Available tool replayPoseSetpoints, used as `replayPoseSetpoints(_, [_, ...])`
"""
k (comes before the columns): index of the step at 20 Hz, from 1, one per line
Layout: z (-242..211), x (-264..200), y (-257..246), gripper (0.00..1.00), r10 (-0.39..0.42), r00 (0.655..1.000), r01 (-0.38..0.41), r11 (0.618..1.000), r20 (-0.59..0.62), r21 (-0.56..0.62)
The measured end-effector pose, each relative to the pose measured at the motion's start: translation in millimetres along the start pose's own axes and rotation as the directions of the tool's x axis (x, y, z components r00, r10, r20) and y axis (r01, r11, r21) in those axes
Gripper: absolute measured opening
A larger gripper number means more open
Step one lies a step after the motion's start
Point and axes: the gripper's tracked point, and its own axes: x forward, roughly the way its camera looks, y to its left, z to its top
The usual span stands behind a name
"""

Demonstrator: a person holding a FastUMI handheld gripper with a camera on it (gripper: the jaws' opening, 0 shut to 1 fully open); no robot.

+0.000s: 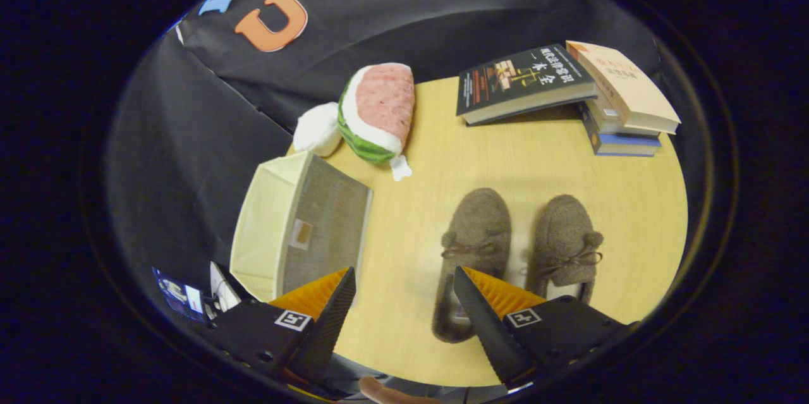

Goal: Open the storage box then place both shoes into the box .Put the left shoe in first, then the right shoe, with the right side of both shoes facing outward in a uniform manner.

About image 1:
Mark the brown fuzzy shoe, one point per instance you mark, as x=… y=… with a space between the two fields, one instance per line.
x=477 y=220
x=565 y=227

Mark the watermelon slice plush toy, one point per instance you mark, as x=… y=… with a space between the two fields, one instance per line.
x=379 y=100

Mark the beige cover book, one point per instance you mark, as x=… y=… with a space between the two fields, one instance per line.
x=626 y=85

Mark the grey white book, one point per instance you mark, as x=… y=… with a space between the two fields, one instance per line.
x=603 y=119

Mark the white plush toy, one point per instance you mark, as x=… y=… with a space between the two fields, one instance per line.
x=316 y=129

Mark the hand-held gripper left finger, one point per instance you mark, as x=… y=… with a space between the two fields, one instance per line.
x=325 y=341

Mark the beige fabric storage box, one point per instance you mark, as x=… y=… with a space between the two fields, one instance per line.
x=265 y=227

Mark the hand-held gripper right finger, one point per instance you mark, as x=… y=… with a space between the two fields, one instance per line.
x=483 y=328

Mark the blue cover book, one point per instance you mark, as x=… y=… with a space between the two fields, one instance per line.
x=622 y=145

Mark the blue printed packet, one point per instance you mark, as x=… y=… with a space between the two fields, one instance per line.
x=180 y=296

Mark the black cover book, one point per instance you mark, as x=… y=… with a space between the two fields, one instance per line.
x=524 y=78

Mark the white paper sheet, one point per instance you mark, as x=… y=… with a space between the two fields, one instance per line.
x=222 y=287

